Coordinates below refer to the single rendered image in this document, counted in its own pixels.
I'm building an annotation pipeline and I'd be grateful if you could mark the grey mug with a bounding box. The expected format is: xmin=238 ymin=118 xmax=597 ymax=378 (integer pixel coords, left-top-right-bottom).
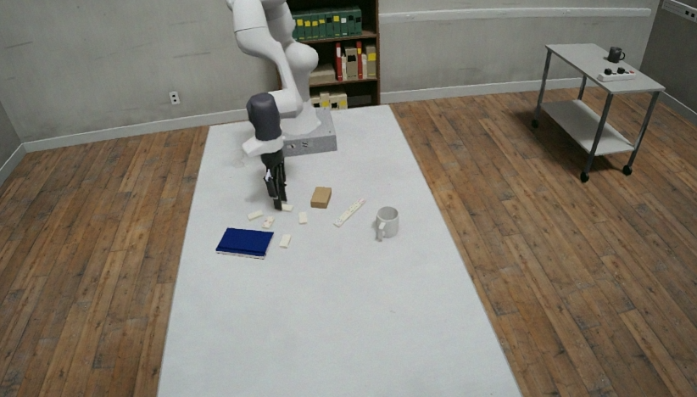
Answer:
xmin=376 ymin=205 xmax=399 ymax=239

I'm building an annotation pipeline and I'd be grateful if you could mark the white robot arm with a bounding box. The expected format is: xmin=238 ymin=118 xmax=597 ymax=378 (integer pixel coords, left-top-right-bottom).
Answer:
xmin=226 ymin=0 xmax=321 ymax=158

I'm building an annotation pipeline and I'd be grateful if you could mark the brown rectangular box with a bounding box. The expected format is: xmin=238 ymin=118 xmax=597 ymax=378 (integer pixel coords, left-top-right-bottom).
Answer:
xmin=310 ymin=187 xmax=332 ymax=209

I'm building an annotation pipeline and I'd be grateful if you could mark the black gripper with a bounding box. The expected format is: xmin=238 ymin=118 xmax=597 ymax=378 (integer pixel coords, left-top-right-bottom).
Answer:
xmin=260 ymin=148 xmax=287 ymax=210

